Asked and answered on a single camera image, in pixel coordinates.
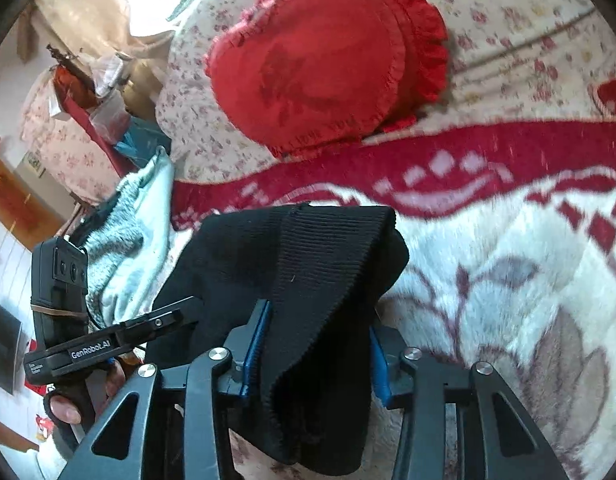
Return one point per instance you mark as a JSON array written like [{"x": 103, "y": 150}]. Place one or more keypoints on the black garment behind jacket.
[{"x": 86, "y": 220}]

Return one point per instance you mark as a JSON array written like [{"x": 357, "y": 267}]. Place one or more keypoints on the floral beige bed quilt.
[{"x": 508, "y": 60}]

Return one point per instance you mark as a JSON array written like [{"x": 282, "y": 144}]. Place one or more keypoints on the light blue fleece jacket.
[{"x": 126, "y": 254}]

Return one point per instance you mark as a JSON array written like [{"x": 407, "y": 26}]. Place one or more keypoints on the red heart ruffled pillow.
[{"x": 298, "y": 76}]

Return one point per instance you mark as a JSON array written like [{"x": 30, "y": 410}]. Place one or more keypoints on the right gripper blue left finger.
[{"x": 245, "y": 344}]

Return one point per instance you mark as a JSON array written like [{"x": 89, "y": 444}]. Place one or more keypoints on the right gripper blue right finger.
[{"x": 390, "y": 383}]

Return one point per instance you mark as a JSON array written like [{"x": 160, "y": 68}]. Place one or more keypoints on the black knit pants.
[{"x": 322, "y": 270}]

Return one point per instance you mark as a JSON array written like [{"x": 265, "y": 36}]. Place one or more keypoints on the dark wooden cabinet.
[{"x": 23, "y": 215}]

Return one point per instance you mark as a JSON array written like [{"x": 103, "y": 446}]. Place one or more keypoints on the black wall television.
[{"x": 10, "y": 329}]

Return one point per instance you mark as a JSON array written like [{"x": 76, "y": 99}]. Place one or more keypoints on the person's left hand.
[{"x": 118, "y": 371}]

